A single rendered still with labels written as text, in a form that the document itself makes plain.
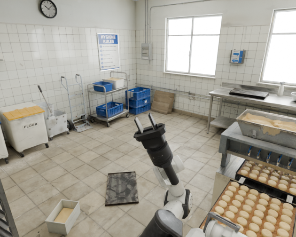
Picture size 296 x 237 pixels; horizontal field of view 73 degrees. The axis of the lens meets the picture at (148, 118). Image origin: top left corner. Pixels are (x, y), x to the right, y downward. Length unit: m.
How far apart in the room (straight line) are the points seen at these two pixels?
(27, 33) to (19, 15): 0.28
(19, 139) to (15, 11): 2.15
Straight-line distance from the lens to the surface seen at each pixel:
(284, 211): 1.50
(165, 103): 5.37
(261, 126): 1.54
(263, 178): 1.70
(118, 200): 2.67
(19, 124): 3.79
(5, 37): 4.29
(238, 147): 1.71
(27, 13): 4.45
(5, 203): 1.55
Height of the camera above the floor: 1.84
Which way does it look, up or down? 21 degrees down
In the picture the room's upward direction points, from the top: straight up
